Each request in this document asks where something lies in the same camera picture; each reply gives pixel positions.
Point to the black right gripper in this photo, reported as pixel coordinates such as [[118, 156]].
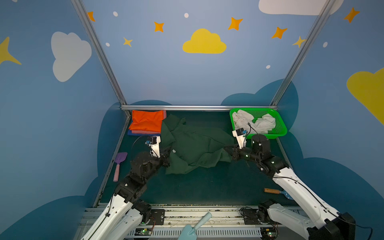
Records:
[[233, 151]]

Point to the wooden handled blue tool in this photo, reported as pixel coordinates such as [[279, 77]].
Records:
[[278, 192]]

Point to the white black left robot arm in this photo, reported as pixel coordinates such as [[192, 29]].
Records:
[[126, 211]]

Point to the blue folded t shirt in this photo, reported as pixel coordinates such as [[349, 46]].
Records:
[[142, 133]]

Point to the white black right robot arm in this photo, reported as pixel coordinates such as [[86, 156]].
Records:
[[323, 222]]

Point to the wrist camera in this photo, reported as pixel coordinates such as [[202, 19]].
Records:
[[240, 135], [153, 143]]

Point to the green plastic basket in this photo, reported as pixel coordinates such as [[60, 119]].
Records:
[[279, 131]]

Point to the aluminium back frame rail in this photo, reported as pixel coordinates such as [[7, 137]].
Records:
[[188, 108]]

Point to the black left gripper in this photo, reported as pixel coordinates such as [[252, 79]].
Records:
[[164, 157]]

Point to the aluminium left floor rail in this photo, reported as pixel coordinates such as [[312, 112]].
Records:
[[111, 164]]

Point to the white t shirt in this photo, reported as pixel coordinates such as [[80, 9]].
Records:
[[253, 125]]

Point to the aluminium right frame post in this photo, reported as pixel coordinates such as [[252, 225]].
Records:
[[299, 59]]

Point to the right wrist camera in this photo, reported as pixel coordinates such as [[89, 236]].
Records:
[[240, 135]]

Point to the green circuit board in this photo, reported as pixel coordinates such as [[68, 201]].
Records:
[[268, 234], [143, 232]]

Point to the right green circuit board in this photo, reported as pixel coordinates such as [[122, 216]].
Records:
[[268, 234]]

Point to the dark green t shirt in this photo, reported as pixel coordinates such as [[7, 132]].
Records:
[[192, 147]]

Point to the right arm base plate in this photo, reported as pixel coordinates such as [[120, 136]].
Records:
[[256, 217]]

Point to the teal toy trowel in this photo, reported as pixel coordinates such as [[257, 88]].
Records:
[[189, 232]]

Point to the purple toy shovel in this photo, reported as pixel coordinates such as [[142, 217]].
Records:
[[120, 158]]

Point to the pink folded t shirt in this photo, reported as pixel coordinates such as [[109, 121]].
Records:
[[150, 132]]

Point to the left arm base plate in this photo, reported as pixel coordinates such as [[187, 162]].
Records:
[[155, 217]]

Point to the aluminium frame post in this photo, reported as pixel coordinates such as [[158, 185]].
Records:
[[87, 24], [299, 59]]

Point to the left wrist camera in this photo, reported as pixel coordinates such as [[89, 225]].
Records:
[[153, 143]]

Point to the left green circuit board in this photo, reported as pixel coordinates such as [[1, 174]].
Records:
[[143, 232]]

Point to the aluminium left frame post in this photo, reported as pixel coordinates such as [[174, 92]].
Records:
[[87, 24]]

